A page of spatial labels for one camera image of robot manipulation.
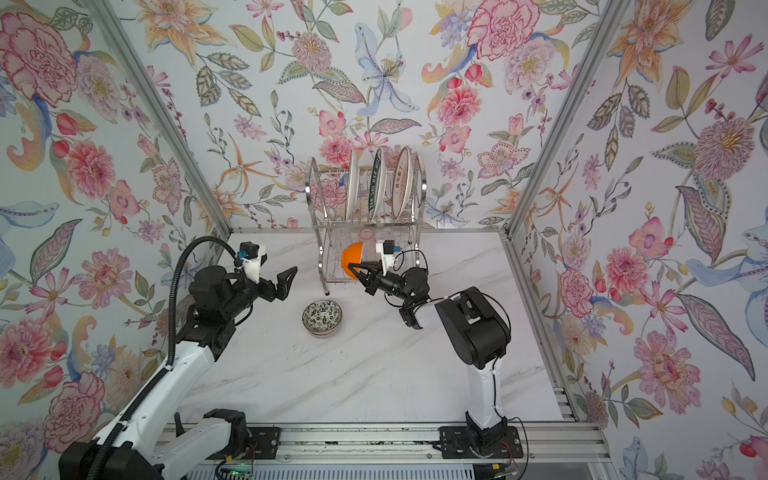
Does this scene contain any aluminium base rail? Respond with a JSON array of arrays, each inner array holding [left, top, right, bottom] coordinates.
[[246, 420, 610, 466]]

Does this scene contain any orange patterned plate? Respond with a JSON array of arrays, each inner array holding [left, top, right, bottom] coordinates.
[[391, 147, 413, 219]]

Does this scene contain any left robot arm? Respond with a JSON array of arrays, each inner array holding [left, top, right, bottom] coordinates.
[[59, 262, 298, 479]]

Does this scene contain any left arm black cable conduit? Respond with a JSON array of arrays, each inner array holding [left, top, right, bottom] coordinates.
[[86, 235, 241, 480]]

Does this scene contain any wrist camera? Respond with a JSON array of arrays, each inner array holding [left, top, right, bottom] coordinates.
[[375, 239, 400, 274], [238, 241, 267, 284]]

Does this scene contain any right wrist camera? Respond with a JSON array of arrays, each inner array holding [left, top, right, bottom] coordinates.
[[375, 239, 400, 274]]

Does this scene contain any red floral patterned bowl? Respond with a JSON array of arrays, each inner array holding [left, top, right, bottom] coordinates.
[[301, 300, 343, 337]]

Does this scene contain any dark-rimmed lettered plate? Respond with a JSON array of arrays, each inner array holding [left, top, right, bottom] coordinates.
[[368, 148, 387, 221]]

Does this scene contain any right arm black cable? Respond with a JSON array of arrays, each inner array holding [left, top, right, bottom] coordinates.
[[392, 248, 529, 480]]

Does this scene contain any chrome two-tier dish rack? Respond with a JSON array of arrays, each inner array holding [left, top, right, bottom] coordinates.
[[305, 150, 427, 295]]

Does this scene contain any white plate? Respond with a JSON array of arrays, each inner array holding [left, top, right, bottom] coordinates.
[[345, 152, 360, 222]]

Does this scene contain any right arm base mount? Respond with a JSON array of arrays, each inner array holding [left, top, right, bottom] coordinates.
[[438, 423, 525, 460]]

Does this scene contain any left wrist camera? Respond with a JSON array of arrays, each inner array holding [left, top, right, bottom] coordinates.
[[238, 241, 267, 284]]

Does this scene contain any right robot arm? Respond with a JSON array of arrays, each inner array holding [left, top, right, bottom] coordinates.
[[348, 262, 511, 456]]

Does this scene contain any orange bowl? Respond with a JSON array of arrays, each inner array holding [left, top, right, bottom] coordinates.
[[341, 242, 378, 280]]

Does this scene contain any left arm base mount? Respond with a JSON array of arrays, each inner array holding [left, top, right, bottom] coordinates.
[[203, 408, 282, 460]]

